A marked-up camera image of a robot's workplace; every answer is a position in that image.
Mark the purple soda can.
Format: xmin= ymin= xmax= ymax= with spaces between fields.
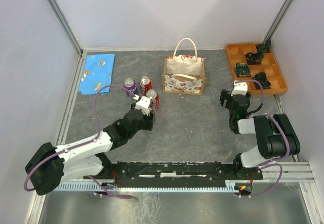
xmin=123 ymin=78 xmax=138 ymax=97

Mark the red cola can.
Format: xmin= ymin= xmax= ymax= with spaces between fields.
xmin=140 ymin=76 xmax=152 ymax=96
xmin=146 ymin=89 xmax=159 ymax=110

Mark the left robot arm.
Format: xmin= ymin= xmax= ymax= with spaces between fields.
xmin=24 ymin=103 xmax=155 ymax=196

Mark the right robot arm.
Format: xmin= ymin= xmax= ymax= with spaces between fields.
xmin=220 ymin=89 xmax=300 ymax=179

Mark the canvas tote bag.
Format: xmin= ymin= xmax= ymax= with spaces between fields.
xmin=162 ymin=38 xmax=206 ymax=96

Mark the rolled blue yellow sock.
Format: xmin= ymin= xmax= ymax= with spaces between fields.
xmin=234 ymin=63 xmax=251 ymax=77

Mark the rolled black sock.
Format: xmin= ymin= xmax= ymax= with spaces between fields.
xmin=253 ymin=72 xmax=271 ymax=89

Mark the wooden compartment tray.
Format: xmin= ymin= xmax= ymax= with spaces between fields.
xmin=225 ymin=43 xmax=288 ymax=95

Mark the black sock centre tray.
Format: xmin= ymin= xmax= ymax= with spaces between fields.
xmin=245 ymin=52 xmax=264 ymax=65

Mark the dark sock top corner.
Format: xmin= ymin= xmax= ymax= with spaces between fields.
xmin=256 ymin=38 xmax=272 ymax=54

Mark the blue patterned cloth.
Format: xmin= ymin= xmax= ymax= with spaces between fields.
xmin=78 ymin=54 xmax=115 ymax=95

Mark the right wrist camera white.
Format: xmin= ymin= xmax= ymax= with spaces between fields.
xmin=231 ymin=80 xmax=248 ymax=97

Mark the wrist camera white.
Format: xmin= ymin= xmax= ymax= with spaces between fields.
xmin=133 ymin=95 xmax=151 ymax=116
xmin=231 ymin=80 xmax=248 ymax=97

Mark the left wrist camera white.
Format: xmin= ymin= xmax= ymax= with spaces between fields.
xmin=133 ymin=95 xmax=151 ymax=116

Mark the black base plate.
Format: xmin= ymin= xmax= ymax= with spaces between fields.
xmin=93 ymin=161 xmax=263 ymax=187

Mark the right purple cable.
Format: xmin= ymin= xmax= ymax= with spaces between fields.
xmin=237 ymin=79 xmax=291 ymax=199

